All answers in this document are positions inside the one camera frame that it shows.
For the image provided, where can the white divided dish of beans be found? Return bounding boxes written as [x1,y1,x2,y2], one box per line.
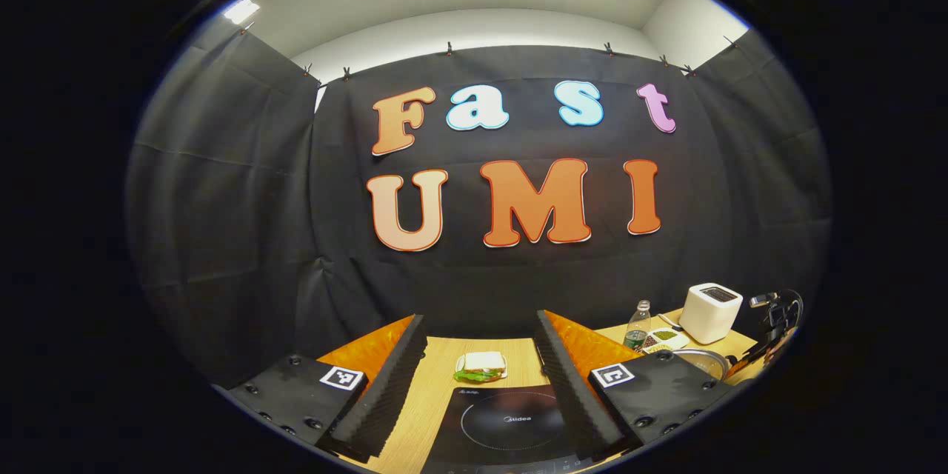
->
[643,327,690,355]

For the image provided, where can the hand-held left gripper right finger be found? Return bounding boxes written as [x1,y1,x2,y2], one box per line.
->
[535,310,746,463]

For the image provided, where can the sandwich with lettuce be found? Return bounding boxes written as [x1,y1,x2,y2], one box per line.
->
[453,352,509,384]

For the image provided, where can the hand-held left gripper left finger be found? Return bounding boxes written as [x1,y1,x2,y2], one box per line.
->
[213,314,430,464]

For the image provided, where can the black induction cooktop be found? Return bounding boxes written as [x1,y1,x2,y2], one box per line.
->
[421,384,593,474]

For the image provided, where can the clear plastic bottle green label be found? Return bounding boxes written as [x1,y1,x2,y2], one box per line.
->
[624,300,652,353]

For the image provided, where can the stainless steel pot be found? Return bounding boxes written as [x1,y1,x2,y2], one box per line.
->
[670,348,730,383]

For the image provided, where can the white toaster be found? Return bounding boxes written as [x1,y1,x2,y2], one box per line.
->
[678,283,744,345]

